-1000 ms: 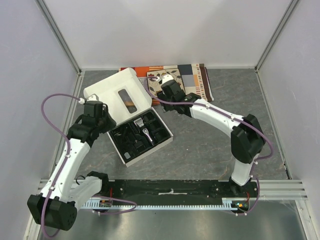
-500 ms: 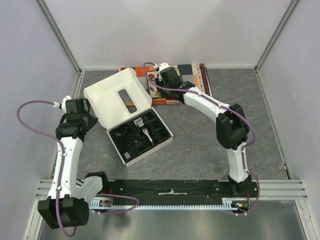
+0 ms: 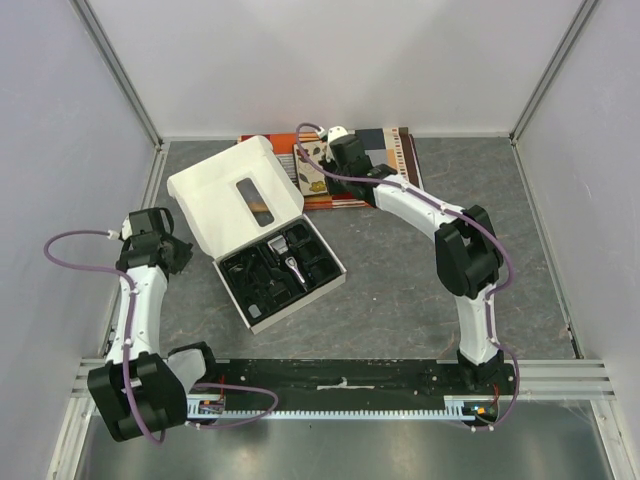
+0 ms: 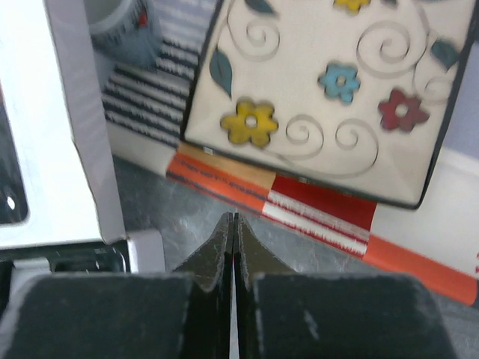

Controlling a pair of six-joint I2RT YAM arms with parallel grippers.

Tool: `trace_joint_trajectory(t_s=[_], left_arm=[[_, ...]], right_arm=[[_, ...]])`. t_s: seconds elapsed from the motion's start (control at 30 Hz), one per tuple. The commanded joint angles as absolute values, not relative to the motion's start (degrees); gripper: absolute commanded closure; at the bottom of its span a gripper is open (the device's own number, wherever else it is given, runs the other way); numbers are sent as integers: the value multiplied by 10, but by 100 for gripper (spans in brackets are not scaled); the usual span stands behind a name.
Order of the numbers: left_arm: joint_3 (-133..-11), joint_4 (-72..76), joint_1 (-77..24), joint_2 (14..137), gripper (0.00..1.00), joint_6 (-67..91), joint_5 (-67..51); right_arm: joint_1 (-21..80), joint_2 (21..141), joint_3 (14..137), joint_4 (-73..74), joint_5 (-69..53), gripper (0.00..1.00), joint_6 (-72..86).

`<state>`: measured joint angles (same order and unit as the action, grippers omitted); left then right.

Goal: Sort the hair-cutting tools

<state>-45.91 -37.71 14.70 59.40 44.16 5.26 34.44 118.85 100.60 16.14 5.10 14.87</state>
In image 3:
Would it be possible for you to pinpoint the white hair clipper kit box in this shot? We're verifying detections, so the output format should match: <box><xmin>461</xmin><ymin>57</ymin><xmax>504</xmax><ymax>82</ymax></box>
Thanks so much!
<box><xmin>167</xmin><ymin>136</ymin><xmax>346</xmax><ymax>334</ymax></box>

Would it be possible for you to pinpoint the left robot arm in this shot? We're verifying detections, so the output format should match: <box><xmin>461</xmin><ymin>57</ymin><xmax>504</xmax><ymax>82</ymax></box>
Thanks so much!
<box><xmin>87</xmin><ymin>207</ymin><xmax>220</xmax><ymax>443</ymax></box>

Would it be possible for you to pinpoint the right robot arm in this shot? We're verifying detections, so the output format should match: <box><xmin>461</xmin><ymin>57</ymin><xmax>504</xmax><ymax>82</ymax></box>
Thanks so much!
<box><xmin>327</xmin><ymin>127</ymin><xmax>504</xmax><ymax>394</ymax></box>

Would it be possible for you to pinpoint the floral square plate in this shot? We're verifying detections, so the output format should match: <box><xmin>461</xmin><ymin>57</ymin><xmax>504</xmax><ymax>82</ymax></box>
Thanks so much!
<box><xmin>293</xmin><ymin>141</ymin><xmax>329</xmax><ymax>197</ymax></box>

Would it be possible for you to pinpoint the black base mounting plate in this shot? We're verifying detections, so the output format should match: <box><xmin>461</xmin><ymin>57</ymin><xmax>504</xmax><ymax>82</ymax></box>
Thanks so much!
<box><xmin>199</xmin><ymin>359</ymin><xmax>516</xmax><ymax>406</ymax></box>

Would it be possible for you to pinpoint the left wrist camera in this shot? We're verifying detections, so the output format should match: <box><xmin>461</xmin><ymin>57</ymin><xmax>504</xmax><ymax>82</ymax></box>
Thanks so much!
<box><xmin>107</xmin><ymin>219</ymin><xmax>132</xmax><ymax>242</ymax></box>

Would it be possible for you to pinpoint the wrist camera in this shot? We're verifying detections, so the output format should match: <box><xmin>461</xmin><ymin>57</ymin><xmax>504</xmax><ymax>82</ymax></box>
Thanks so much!
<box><xmin>107</xmin><ymin>219</ymin><xmax>132</xmax><ymax>242</ymax></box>
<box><xmin>316</xmin><ymin>126</ymin><xmax>349</xmax><ymax>163</ymax></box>

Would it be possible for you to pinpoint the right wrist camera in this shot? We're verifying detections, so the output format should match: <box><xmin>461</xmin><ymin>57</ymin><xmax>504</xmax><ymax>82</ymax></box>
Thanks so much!
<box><xmin>316</xmin><ymin>126</ymin><xmax>349</xmax><ymax>163</ymax></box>

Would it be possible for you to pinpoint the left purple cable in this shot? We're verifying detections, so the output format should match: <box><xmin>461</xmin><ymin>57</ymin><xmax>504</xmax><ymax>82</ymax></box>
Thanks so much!
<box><xmin>43</xmin><ymin>228</ymin><xmax>280</xmax><ymax>446</ymax></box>

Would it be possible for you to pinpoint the purple cable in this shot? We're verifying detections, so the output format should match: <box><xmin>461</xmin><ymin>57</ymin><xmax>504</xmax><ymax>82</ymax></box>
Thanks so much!
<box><xmin>43</xmin><ymin>228</ymin><xmax>280</xmax><ymax>446</ymax></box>
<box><xmin>294</xmin><ymin>122</ymin><xmax>521</xmax><ymax>434</ymax></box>

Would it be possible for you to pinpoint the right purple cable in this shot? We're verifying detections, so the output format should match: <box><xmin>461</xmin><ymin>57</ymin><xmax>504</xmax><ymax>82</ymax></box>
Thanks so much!
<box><xmin>294</xmin><ymin>122</ymin><xmax>521</xmax><ymax>434</ymax></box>

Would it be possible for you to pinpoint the grey cable duct rail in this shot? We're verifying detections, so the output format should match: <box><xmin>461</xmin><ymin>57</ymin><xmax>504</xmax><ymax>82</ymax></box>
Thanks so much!
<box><xmin>187</xmin><ymin>395</ymin><xmax>499</xmax><ymax>424</ymax></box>

